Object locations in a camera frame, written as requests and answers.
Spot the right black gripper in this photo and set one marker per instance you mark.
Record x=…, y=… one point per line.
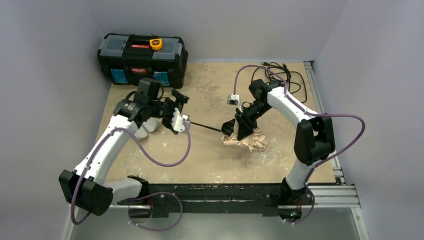
x=243, y=119

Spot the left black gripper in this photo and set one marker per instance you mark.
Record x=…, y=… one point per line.
x=169, y=110

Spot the beige umbrella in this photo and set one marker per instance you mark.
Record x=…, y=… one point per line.
x=255, y=142

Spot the grey umbrella case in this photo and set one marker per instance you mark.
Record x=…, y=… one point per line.
x=147, y=127

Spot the black plastic toolbox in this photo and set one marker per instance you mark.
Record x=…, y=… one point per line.
x=124, y=59

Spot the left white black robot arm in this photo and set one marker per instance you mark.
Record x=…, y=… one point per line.
x=85, y=186

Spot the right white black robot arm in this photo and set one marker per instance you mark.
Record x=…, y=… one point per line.
x=314, y=135

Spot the yellow tape measure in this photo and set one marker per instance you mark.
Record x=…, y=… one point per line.
x=156, y=44

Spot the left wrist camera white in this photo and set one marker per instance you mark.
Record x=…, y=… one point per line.
x=180, y=122

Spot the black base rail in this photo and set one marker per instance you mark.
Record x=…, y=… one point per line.
x=266, y=199

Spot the aluminium frame rail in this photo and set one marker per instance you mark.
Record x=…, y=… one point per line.
x=325, y=196

